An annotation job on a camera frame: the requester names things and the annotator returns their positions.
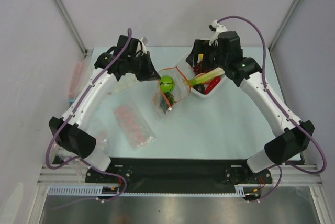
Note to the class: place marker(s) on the dark toy grapes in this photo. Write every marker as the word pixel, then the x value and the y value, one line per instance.
pixel 198 69

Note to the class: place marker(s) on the orange toy pineapple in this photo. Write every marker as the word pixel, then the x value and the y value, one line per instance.
pixel 162 104

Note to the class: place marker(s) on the white perforated plastic basket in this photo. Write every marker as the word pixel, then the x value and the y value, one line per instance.
pixel 187 71

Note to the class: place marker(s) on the yellow toy pear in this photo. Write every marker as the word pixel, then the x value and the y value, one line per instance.
pixel 200 58

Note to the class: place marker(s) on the clear cream-dotted zip bag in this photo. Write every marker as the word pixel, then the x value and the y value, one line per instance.
pixel 125 82

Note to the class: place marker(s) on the red toy chili pepper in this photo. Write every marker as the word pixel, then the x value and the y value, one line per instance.
pixel 212 84

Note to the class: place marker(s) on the green toy celery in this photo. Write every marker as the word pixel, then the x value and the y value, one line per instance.
pixel 201 79

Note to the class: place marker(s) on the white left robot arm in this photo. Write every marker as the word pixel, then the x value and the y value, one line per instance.
pixel 70 130

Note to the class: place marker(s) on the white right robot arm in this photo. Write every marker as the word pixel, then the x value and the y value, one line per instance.
pixel 291 135

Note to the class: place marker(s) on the clear red-zipper zip bag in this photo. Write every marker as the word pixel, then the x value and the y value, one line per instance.
pixel 182 87

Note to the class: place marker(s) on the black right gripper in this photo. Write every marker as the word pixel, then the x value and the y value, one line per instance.
pixel 198 55

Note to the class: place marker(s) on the aluminium frame post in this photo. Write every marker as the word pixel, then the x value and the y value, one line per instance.
pixel 61 8
pixel 284 24

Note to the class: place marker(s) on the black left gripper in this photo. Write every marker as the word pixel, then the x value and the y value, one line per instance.
pixel 149 73

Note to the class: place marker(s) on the clear red-patterned zip bag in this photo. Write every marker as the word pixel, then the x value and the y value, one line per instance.
pixel 102 140

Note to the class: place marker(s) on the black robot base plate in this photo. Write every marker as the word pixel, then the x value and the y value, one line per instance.
pixel 181 173

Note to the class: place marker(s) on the left aluminium frame post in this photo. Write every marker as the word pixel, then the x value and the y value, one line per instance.
pixel 61 8

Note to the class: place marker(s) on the clear pink-dotted zip bag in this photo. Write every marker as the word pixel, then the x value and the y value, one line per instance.
pixel 134 126

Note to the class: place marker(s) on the right aluminium frame post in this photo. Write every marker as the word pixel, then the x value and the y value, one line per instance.
pixel 284 24

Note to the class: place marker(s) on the slotted white cable duct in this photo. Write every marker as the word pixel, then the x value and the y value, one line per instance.
pixel 112 190

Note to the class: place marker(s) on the green toy melon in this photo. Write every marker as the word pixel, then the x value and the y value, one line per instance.
pixel 166 84

